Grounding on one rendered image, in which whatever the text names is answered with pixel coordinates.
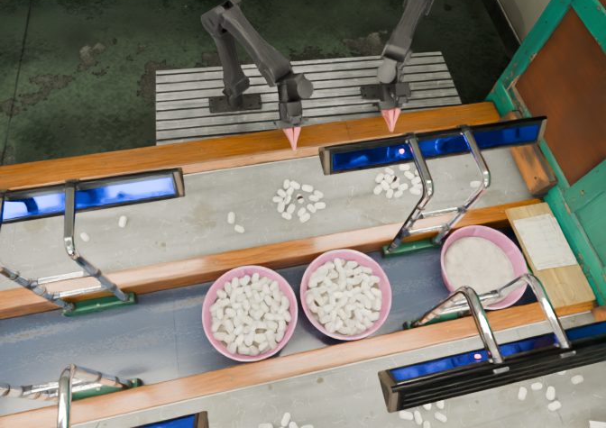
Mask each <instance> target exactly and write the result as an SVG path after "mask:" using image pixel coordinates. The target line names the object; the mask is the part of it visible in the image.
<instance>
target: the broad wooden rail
mask: <svg viewBox="0 0 606 428"><path fill-rule="evenodd" d="M500 118H501V116H500V114H499V112H498V110H497V108H496V106H495V104H494V103H493V101H490V102H483V103H477V104H469V105H457V106H450V107H443V108H437V109H429V110H422V111H416V112H408V113H402V114H399V116H398V118H397V121H396V123H395V126H394V130H393V132H391V131H390V129H389V126H388V124H387V122H386V120H385V119H384V117H383V115H382V116H375V117H368V118H362V119H354V120H348V121H341V122H334V123H321V124H314V125H308V126H300V131H299V135H298V139H297V145H296V150H293V149H292V147H291V144H290V142H289V139H288V137H287V135H286V133H285V132H284V131H283V129H280V130H273V131H267V132H254V133H246V134H240V135H234V136H225V137H219V138H212V139H205V140H198V141H185V142H179V143H172V144H165V145H158V146H151V147H144V148H137V149H130V150H118V151H110V152H104V153H97V154H90V155H83V156H76V157H69V158H62V159H49V160H43V161H35V162H28V163H22V164H14V165H8V166H1V167H0V189H5V188H8V189H10V190H15V189H22V188H28V187H40V186H47V185H53V184H59V183H64V182H63V181H64V180H70V179H76V178H79V179H80V180H86V179H92V178H104V177H111V176H117V175H123V174H130V173H136V172H143V171H150V170H156V169H163V168H176V167H182V170H183V175H189V174H195V173H201V172H208V171H214V170H220V169H227V168H239V167H245V166H251V165H258V164H264V163H271V162H277V161H283V160H290V159H302V158H308V157H314V156H318V152H317V151H318V148H319V147H324V146H330V145H336V144H342V143H348V142H355V141H367V140H373V139H379V138H386V137H393V136H400V135H402V134H403V133H404V132H416V133H419V132H431V131H437V130H444V129H450V128H456V126H457V125H462V124H470V125H469V126H471V125H477V124H483V123H495V122H498V121H499V119H500Z"/></svg>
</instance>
